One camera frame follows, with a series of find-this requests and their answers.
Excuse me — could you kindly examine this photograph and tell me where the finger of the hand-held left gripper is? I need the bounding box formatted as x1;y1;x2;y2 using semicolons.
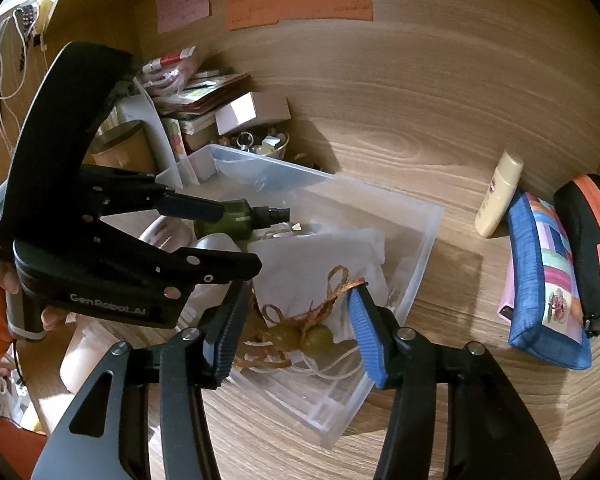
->
81;164;227;224
96;219;264;288

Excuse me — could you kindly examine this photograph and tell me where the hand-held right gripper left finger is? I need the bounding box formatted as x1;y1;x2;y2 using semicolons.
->
30;280;252;480

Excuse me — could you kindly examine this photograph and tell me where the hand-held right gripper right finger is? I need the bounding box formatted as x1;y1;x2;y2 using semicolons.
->
346;284;562;480

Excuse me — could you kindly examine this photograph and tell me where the white round lidded container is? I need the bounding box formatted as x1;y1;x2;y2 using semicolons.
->
195;233;243;256

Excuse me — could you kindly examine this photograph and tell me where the round cotton pad container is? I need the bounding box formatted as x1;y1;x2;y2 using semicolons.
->
139;216;197;254

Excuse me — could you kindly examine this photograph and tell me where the dark green bottle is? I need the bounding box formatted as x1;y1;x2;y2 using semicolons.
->
194;198;292;244

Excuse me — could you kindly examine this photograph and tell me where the gold ribbon bead ornament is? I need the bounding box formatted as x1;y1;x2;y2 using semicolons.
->
231;265;370;372

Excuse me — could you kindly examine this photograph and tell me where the white cloth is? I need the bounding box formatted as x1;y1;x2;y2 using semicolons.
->
251;226;389;332

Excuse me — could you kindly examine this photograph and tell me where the clear plastic storage box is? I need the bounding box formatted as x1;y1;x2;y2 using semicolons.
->
154;143;444;452

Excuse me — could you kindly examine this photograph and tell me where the wooden desktop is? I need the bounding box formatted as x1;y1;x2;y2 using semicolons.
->
20;105;600;480

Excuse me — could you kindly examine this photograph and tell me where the person's left hand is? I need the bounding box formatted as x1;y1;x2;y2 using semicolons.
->
0;259;75;332

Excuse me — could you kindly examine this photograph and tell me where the fruit printed box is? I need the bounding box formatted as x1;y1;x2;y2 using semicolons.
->
161;116;202;162

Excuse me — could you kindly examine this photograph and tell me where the brown mug with dark lid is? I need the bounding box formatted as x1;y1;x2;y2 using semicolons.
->
89;119;157;172

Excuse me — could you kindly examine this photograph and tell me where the glass bowl of trinkets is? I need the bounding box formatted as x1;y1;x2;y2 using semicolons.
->
219;130;291;162

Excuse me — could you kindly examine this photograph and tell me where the small white cardboard box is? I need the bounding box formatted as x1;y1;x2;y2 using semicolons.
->
214;91;293;137

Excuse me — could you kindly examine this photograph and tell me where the stack of books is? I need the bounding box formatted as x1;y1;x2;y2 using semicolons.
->
154;72;254;117

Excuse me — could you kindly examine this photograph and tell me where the flat pink item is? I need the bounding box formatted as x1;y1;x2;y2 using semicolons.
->
496;259;519;322

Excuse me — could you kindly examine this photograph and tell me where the red and white packet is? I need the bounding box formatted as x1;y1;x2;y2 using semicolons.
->
141;45;199;74

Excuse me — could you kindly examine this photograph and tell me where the blue patchwork pouch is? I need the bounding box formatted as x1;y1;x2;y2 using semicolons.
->
506;189;594;372

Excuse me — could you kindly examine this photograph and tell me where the small cream bottle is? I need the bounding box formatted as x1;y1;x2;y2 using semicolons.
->
474;149;525;239

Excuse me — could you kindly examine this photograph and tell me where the pink sticky note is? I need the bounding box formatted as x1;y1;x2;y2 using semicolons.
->
155;0;212;34

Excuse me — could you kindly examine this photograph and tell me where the orange sticky note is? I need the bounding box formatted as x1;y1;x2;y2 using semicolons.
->
224;0;374;31

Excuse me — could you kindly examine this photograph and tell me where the black case with orange zipper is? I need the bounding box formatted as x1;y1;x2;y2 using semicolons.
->
552;173;600;339

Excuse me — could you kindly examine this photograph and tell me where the orange clothing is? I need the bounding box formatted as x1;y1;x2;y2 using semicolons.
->
0;400;48;480

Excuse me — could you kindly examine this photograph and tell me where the tangle of white cables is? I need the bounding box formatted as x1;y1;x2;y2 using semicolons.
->
0;4;48;162

